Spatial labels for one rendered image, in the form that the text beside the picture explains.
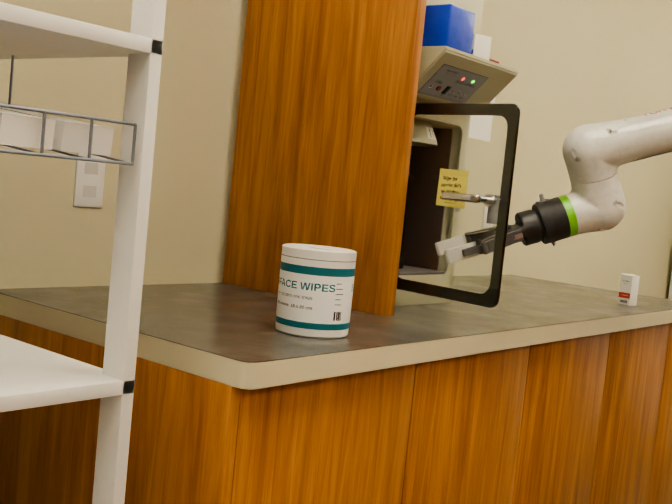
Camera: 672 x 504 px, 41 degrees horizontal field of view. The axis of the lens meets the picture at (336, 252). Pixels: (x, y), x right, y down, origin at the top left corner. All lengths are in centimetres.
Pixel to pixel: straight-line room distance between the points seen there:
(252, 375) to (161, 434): 21
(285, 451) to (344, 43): 94
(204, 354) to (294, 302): 24
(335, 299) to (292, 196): 56
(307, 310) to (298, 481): 28
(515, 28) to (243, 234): 153
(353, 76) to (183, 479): 96
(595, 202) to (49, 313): 112
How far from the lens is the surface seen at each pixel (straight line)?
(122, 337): 121
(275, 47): 212
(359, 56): 196
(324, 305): 152
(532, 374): 209
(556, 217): 198
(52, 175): 191
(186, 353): 137
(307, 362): 137
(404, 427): 168
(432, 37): 198
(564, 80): 367
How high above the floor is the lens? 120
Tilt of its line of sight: 4 degrees down
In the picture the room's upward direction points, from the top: 6 degrees clockwise
